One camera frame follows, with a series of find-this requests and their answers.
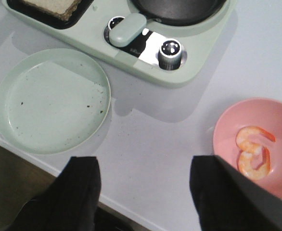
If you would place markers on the pink bowl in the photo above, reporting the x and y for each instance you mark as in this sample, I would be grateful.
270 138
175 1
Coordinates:
261 112

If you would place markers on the mint green plate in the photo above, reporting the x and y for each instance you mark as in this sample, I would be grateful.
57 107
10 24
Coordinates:
53 100

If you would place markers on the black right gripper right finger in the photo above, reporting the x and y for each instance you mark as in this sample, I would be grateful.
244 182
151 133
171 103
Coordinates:
225 200

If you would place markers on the right silver control knob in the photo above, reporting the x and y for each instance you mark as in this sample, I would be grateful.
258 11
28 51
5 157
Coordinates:
170 54

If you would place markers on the mint green breakfast maker base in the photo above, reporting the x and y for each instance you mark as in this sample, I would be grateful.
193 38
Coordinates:
88 30

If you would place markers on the black round frying pan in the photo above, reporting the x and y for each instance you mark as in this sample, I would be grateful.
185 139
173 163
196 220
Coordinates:
168 12

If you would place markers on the white bread slice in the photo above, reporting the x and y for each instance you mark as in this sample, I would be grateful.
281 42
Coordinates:
61 9

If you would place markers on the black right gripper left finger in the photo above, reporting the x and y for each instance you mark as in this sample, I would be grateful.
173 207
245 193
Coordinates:
68 204

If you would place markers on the cooked shrimp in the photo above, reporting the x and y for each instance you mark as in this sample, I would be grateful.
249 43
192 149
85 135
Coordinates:
246 145
246 168

